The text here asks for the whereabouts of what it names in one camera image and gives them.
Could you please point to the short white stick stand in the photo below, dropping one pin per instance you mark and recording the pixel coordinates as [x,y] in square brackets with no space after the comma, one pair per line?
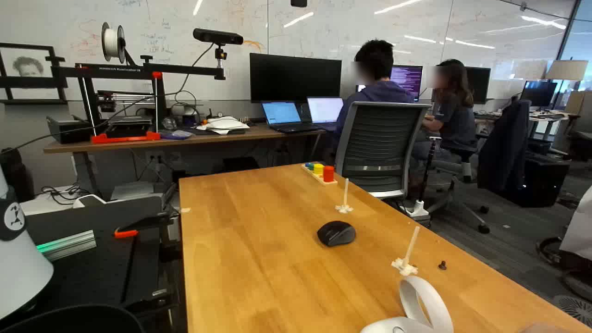
[344,198]

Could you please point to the black stereo camera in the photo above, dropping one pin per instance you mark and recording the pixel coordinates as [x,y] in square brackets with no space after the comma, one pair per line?
[216,37]

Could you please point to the white VR controller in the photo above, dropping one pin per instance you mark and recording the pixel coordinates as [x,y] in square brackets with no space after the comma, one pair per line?
[422,305]

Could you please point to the black orange 3D printer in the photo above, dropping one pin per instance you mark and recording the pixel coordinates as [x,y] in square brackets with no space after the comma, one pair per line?
[122,102]

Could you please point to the large black monitor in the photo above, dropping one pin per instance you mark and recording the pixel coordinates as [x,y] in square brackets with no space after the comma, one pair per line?
[294,76]

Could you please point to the colourful stacking cups toy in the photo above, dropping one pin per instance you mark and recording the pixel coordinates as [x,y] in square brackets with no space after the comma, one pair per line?
[320,170]

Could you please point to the dark monitor behind people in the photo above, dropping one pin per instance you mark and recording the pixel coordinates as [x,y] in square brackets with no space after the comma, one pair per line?
[477,83]

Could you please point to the white filament spool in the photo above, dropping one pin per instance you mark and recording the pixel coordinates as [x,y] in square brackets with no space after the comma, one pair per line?
[113,41]

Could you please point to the dark grey equipment cart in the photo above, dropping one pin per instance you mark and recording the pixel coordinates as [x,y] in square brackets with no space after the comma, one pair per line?
[98,252]

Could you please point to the tall white stick stand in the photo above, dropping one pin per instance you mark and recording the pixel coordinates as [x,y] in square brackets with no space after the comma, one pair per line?
[407,250]

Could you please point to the person with long hair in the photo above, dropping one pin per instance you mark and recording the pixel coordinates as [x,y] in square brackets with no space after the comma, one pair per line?
[453,109]

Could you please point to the distant black monitor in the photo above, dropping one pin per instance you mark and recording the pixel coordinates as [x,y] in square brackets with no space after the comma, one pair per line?
[538,92]

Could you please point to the black framed portrait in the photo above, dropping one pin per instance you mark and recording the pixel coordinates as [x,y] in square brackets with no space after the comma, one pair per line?
[28,65]

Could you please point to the laptop with blue screen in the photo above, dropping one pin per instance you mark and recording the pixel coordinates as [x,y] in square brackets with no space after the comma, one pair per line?
[281,115]

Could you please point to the wooden side desk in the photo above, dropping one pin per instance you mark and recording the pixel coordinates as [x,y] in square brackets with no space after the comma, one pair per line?
[177,142]

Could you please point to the black jacket on chair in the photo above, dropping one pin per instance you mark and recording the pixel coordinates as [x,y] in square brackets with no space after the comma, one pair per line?
[505,148]

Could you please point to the black computer mouse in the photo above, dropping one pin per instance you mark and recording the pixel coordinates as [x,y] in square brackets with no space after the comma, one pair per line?
[335,233]

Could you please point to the black swivel office chair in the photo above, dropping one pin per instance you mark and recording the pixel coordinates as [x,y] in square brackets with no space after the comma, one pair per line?
[455,176]

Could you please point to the laptop with white screen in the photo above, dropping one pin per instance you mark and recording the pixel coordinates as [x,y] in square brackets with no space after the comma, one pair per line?
[324,109]

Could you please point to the white papers stack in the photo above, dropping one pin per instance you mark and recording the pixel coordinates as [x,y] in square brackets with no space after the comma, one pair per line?
[222,124]

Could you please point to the white cone lamp shade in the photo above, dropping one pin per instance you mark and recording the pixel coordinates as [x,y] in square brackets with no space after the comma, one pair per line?
[16,261]

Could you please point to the monitor with purple screen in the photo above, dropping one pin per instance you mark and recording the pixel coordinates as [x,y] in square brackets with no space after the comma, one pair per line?
[407,78]

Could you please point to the green translucent tube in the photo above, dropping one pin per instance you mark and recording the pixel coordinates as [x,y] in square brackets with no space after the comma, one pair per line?
[65,244]

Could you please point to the person in purple hoodie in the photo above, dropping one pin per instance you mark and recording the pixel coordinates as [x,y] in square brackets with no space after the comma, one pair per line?
[374,79]

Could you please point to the grey mesh office chair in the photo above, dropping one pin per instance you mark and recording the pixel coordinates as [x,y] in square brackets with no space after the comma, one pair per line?
[377,146]

